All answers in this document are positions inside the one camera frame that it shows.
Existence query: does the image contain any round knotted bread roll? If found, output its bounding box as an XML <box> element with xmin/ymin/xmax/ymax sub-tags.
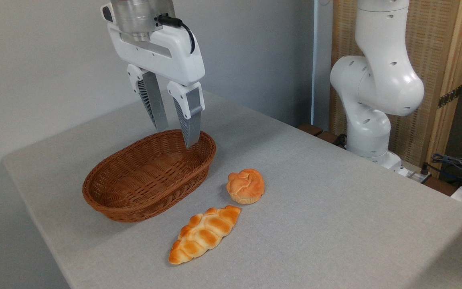
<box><xmin>226</xmin><ymin>169</ymin><xmax>265</xmax><ymax>205</ymax></box>

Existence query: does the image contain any long braided bread loaf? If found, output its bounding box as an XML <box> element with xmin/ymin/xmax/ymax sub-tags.
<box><xmin>168</xmin><ymin>205</ymin><xmax>242</xmax><ymax>265</ymax></box>

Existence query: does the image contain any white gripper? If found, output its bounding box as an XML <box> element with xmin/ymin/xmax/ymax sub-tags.
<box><xmin>101</xmin><ymin>2</ymin><xmax>206</xmax><ymax>149</ymax></box>

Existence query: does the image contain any brown wooden base board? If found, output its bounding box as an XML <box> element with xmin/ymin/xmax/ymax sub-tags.
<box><xmin>297</xmin><ymin>123</ymin><xmax>349</xmax><ymax>150</ymax></box>

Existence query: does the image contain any brown oval wicker basket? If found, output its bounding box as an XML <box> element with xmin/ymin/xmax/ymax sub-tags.
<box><xmin>82</xmin><ymin>129</ymin><xmax>217</xmax><ymax>223</ymax></box>

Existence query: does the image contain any bamboo folding screen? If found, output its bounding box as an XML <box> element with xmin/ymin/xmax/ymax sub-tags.
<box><xmin>329</xmin><ymin>0</ymin><xmax>462</xmax><ymax>178</ymax></box>

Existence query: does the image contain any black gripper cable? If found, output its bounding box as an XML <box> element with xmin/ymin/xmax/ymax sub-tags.
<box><xmin>157</xmin><ymin>14</ymin><xmax>196</xmax><ymax>55</ymax></box>

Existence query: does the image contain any brass screen hinge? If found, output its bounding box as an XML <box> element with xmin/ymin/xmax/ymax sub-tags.
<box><xmin>437</xmin><ymin>86</ymin><xmax>462</xmax><ymax>109</ymax></box>

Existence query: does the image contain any white power strip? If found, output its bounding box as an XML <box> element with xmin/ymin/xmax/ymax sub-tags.
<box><xmin>399</xmin><ymin>163</ymin><xmax>432</xmax><ymax>184</ymax></box>

